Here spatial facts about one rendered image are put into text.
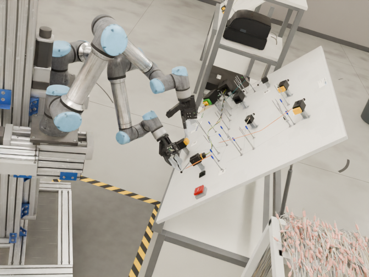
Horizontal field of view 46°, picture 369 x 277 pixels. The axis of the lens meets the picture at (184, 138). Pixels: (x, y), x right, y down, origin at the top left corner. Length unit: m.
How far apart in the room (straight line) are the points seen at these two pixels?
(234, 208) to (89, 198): 1.39
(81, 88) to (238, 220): 1.20
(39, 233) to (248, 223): 1.34
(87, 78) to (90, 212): 1.73
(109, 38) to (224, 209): 1.26
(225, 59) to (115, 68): 3.26
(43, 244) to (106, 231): 0.59
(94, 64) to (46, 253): 1.41
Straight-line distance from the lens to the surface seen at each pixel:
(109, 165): 3.96
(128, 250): 3.27
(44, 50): 2.27
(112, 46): 1.86
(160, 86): 2.11
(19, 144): 2.23
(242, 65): 5.43
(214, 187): 2.15
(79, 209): 3.49
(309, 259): 1.45
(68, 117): 1.97
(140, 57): 2.14
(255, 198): 2.78
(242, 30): 3.07
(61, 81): 2.60
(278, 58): 3.10
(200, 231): 2.40
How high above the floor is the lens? 2.43
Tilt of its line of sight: 32 degrees down
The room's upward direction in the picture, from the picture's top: 18 degrees clockwise
